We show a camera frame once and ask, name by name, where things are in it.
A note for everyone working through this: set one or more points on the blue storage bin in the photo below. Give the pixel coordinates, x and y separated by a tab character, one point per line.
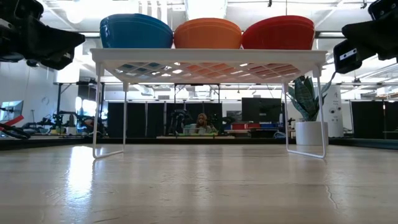
268	126

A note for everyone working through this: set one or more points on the orange mini bowl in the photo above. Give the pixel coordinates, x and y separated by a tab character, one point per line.
207	19
207	35

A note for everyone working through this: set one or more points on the black metal table frame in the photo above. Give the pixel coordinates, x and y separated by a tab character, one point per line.
62	143

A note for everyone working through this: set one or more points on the black background robot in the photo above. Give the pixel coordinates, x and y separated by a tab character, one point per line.
178	119

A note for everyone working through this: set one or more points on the red storage bin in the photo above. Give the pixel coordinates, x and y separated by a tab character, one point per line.
244	126

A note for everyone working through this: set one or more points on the blue mini bowl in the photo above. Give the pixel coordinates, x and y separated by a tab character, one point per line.
133	14
133	34

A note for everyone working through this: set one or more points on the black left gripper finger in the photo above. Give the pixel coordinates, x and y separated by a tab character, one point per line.
57	60
56	39

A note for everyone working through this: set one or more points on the person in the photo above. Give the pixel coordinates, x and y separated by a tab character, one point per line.
202	121

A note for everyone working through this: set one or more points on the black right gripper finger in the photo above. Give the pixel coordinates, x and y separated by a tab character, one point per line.
347	57
360	35

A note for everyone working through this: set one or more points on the potted plant in white pot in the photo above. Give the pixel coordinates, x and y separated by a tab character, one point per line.
311	133

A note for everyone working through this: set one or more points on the black monitor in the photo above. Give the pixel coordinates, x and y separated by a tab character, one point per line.
261	109

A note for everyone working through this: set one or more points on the white cylindrical column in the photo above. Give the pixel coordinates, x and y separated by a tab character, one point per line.
334	109

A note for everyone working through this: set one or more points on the dark partition panels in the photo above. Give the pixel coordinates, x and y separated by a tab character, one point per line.
367	119
136	119

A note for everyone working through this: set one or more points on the grey computer monitor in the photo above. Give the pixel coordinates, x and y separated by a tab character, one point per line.
12	110

